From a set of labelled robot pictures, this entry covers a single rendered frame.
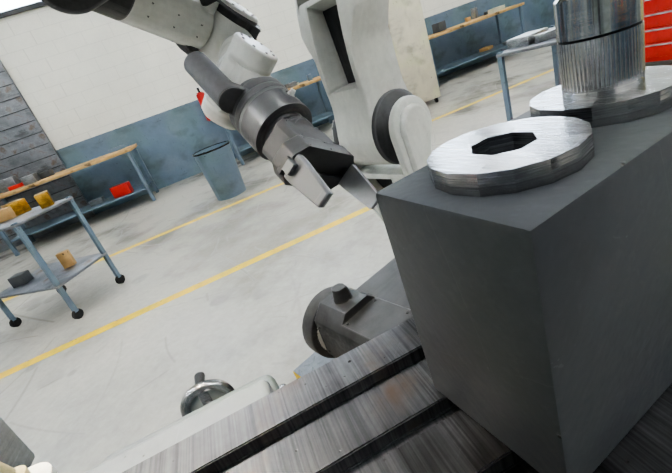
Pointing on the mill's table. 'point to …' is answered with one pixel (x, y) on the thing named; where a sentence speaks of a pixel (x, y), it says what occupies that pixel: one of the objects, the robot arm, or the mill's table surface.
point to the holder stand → (546, 270)
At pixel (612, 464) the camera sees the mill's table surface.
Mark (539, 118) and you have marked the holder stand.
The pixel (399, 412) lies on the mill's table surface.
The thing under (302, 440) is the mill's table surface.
